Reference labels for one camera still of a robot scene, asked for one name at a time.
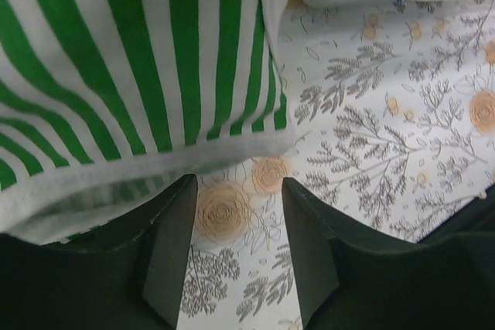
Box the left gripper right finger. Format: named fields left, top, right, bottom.
left=282, top=178, right=494, bottom=329

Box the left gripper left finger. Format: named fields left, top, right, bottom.
left=1, top=175, right=197, bottom=329

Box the green striped tank top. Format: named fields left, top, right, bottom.
left=1, top=0, right=295, bottom=244

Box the floral patterned table mat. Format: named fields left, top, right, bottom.
left=179, top=0, right=494, bottom=329

